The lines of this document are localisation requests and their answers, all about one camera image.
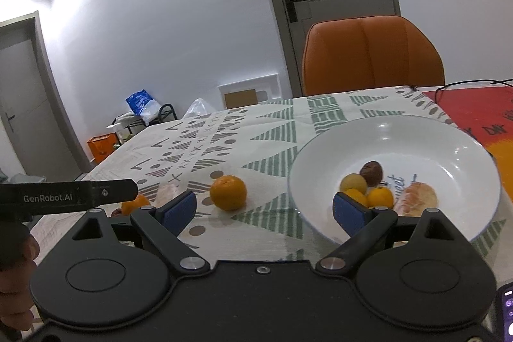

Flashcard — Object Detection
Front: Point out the small yellow-green fruit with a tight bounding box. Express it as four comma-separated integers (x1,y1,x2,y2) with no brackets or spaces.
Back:
340,173,368,194

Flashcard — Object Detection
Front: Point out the red and orange mat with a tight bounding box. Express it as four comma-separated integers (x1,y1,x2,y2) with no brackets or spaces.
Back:
423,83,513,203

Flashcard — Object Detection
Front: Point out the black door lock handle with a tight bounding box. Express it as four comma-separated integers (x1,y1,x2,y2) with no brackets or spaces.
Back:
282,0,307,22

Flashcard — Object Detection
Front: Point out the white ceramic bowl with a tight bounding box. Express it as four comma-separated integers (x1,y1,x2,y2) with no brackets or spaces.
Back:
289,114,502,246

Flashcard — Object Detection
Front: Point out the orange paper bag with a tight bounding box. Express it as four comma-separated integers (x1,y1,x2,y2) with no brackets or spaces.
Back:
87,134,119,166

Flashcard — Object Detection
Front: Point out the white framed panel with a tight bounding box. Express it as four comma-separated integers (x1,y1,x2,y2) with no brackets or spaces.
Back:
217,73,280,111

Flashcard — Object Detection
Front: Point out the grey door with small handle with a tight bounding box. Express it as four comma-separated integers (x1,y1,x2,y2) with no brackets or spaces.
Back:
0,12,91,182

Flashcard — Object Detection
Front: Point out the blue plastic bag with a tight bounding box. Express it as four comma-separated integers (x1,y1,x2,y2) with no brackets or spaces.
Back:
125,89,161,125

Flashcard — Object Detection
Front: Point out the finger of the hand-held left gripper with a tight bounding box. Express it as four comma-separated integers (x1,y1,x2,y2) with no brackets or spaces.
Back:
90,179,139,205

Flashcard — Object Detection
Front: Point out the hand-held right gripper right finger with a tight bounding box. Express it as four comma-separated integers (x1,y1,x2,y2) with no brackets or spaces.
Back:
316,192,471,279

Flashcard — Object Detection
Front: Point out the large orange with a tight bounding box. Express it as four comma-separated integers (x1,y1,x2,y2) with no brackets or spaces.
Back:
120,195,152,216
209,175,248,212

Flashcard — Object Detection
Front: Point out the orange leather chair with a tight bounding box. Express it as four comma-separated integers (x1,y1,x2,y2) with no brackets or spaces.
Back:
301,15,446,96

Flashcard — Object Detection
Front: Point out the black smartphone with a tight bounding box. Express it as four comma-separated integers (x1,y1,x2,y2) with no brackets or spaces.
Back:
492,279,513,342

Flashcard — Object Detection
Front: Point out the black cable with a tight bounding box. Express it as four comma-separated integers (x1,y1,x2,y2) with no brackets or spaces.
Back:
434,78,513,107

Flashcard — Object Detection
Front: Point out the grey sofa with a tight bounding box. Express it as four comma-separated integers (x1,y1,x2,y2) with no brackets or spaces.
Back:
0,166,46,185

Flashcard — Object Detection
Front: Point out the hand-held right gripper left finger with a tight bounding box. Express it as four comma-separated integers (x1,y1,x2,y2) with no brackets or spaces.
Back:
70,190,212,279

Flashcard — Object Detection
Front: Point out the black metal rack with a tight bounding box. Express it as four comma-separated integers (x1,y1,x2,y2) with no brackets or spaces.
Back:
106,103,177,137

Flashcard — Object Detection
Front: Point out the small orange kumquat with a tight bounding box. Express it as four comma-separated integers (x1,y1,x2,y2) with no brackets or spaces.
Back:
344,188,369,207
366,187,395,209

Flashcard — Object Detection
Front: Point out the person's left hand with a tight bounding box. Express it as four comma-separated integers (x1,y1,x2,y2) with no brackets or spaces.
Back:
0,234,40,331

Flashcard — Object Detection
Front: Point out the white plastic bag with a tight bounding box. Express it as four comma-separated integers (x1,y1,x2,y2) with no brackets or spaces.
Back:
183,98,217,120

